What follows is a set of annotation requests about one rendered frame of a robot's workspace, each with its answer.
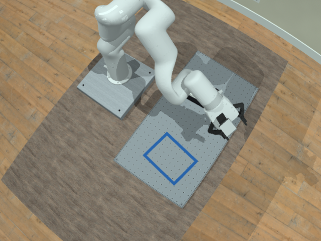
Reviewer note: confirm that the black rectangular pad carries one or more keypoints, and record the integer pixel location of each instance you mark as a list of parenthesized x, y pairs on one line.
[(194, 101)]

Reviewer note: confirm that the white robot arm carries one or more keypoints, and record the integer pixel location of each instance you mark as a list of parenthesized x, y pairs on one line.
[(116, 25)]

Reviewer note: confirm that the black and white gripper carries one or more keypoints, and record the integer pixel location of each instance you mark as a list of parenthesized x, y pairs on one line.
[(229, 110)]

